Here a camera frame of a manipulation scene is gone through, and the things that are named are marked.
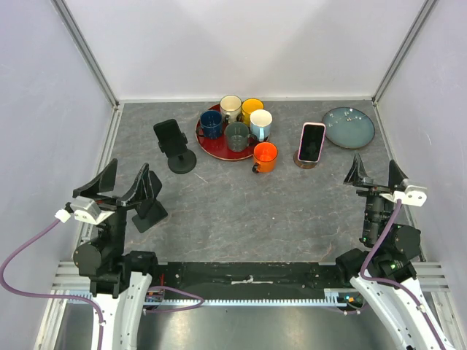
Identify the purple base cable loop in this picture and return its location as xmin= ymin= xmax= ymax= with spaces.
xmin=144 ymin=286 xmax=205 ymax=314

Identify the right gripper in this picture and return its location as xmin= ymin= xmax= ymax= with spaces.
xmin=342 ymin=152 xmax=407 ymax=244

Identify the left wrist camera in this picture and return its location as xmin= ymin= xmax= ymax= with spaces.
xmin=54 ymin=196 xmax=114 ymax=225

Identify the light blue white mug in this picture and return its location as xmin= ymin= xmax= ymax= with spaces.
xmin=250 ymin=109 xmax=272 ymax=142

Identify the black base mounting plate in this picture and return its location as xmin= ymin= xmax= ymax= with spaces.
xmin=153 ymin=262 xmax=354 ymax=300

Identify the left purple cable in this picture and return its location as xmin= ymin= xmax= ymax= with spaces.
xmin=0 ymin=218 xmax=105 ymax=350

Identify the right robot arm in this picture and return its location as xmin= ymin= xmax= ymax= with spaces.
xmin=334 ymin=154 xmax=454 ymax=349

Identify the cream mug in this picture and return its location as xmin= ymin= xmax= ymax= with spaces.
xmin=220 ymin=95 xmax=242 ymax=124

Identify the pink case smartphone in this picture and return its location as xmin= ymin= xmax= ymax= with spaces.
xmin=298 ymin=122 xmax=326 ymax=163

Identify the slotted cable duct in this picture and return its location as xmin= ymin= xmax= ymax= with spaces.
xmin=67 ymin=289 xmax=362 ymax=308

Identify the black angled phone stand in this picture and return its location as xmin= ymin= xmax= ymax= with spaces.
xmin=132 ymin=171 xmax=168 ymax=233

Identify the dark blue mug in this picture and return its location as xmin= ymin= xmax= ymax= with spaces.
xmin=196 ymin=110 xmax=223 ymax=139

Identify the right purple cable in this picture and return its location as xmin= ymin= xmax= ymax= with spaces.
xmin=359 ymin=199 xmax=455 ymax=350

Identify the blue ceramic plate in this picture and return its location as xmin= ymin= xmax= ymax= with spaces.
xmin=322 ymin=107 xmax=376 ymax=149

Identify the grey glass mug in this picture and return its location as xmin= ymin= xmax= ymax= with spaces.
xmin=225 ymin=122 xmax=257 ymax=152

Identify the black phone on stand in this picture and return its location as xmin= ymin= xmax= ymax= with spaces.
xmin=153 ymin=119 xmax=188 ymax=158

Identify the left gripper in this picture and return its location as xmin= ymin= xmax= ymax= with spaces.
xmin=74 ymin=157 xmax=153 ymax=255

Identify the yellow mug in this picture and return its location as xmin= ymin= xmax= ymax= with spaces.
xmin=240 ymin=98 xmax=264 ymax=125

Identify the black round-base phone stand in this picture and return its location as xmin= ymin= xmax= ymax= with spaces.
xmin=158 ymin=133 xmax=197 ymax=174

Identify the orange mug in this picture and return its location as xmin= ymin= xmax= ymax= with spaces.
xmin=252 ymin=142 xmax=278 ymax=174

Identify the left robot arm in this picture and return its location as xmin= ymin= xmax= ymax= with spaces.
xmin=70 ymin=159 xmax=167 ymax=349

